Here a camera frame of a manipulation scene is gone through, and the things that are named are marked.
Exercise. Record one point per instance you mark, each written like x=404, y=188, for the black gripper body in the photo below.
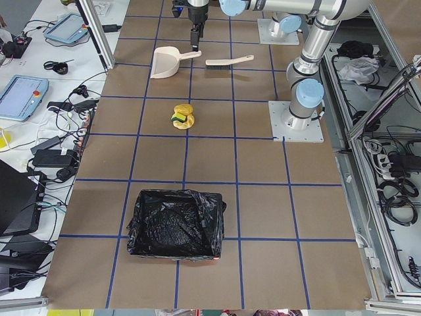
x=197, y=14

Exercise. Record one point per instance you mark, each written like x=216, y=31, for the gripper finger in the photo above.
x=194, y=37
x=201, y=29

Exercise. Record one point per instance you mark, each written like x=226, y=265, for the beige hand brush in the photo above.
x=226, y=64

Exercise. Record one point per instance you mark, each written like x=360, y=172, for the beige plastic dustpan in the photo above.
x=166, y=61

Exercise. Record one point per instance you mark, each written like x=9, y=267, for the yellow trash piece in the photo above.
x=185, y=109

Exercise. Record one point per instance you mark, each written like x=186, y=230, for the green yellow sponge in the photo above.
x=178, y=117

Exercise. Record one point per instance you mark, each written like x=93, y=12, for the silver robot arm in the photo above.
x=306, y=93
x=283, y=24

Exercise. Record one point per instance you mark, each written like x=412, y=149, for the bin with black bag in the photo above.
x=177, y=224

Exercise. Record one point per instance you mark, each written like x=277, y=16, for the blue teach pendant far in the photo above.
x=69, y=29

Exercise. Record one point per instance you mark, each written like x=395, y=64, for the blue teach pendant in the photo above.
x=69, y=29
x=21, y=97

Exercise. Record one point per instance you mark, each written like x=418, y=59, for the black tape roll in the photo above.
x=61, y=68

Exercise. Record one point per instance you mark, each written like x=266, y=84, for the black scissors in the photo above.
x=48, y=65

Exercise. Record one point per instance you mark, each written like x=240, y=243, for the white crumpled cloth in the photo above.
x=360, y=70

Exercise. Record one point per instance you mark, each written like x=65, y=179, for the power strip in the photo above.
x=82, y=135

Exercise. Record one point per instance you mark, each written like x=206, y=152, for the blue teach pendant near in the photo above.
x=21, y=97

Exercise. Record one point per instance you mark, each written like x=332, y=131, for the black power adapter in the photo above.
x=55, y=158

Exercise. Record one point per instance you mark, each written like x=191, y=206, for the black laptop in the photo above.
x=21, y=195

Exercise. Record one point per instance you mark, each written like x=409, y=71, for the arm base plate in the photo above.
x=266, y=38
x=287, y=128

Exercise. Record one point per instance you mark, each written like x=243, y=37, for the aluminium frame post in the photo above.
x=94, y=26

